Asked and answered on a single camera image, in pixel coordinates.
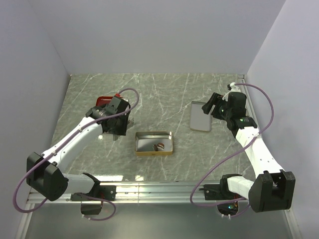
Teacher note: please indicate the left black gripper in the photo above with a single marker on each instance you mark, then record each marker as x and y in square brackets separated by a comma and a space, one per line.
[122, 130]

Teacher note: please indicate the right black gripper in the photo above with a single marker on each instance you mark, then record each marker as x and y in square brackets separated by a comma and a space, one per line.
[215, 98]

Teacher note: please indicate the metal tongs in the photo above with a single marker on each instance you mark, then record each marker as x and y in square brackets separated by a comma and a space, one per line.
[129, 125]

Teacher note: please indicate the round brown chocolate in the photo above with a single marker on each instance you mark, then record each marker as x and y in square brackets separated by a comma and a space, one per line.
[160, 146]

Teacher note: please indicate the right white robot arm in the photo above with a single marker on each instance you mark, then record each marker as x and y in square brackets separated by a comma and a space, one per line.
[273, 187]

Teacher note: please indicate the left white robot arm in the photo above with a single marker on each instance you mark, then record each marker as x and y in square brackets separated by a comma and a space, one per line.
[47, 175]

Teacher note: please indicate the red rectangular tray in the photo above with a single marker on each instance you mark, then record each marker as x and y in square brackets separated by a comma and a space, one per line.
[103, 100]

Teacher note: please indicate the grey tin lid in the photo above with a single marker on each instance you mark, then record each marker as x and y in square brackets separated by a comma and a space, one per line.
[199, 121]

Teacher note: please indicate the gold tin box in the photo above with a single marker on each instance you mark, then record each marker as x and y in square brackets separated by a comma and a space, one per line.
[144, 141]

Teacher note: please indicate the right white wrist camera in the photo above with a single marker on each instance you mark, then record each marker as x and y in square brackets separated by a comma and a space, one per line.
[231, 89]

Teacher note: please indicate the aluminium rail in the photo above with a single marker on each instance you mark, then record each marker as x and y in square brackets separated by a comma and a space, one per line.
[155, 192]

